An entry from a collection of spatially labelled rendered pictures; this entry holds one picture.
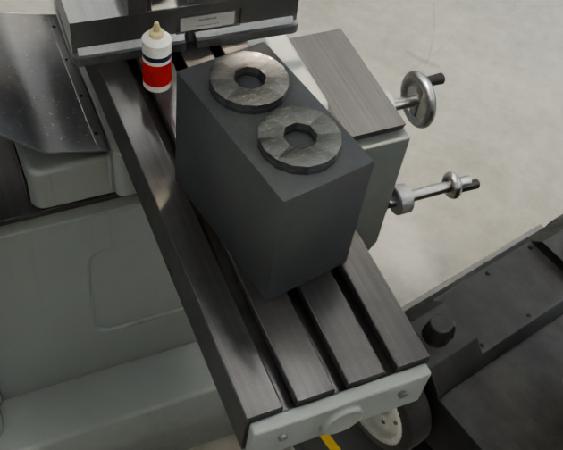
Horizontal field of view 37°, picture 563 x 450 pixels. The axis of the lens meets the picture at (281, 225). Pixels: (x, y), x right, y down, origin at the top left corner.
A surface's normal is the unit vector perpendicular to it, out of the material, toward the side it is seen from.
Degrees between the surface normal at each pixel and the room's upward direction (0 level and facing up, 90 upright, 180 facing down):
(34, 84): 14
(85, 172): 90
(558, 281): 0
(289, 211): 90
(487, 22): 0
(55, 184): 90
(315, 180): 0
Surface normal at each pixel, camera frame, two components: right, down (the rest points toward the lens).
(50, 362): 0.39, 0.75
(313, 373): 0.11, -0.62
